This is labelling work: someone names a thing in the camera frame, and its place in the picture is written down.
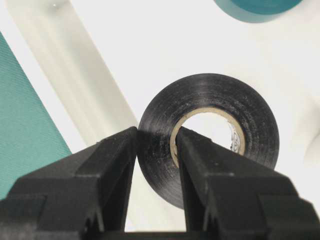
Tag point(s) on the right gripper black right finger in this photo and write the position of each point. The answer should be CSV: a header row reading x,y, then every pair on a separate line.
x,y
236,198

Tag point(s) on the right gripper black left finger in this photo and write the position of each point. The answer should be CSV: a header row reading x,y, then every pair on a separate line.
x,y
79,197

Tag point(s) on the black tape roll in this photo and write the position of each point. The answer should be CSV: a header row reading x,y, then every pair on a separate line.
x,y
254,127

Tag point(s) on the green tape roll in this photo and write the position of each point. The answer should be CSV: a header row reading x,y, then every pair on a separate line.
x,y
256,11

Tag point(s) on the white plastic case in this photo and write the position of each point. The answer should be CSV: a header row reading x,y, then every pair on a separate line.
x,y
96,65

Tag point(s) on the green table cloth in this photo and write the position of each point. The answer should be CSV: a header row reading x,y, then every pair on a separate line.
x,y
29,139

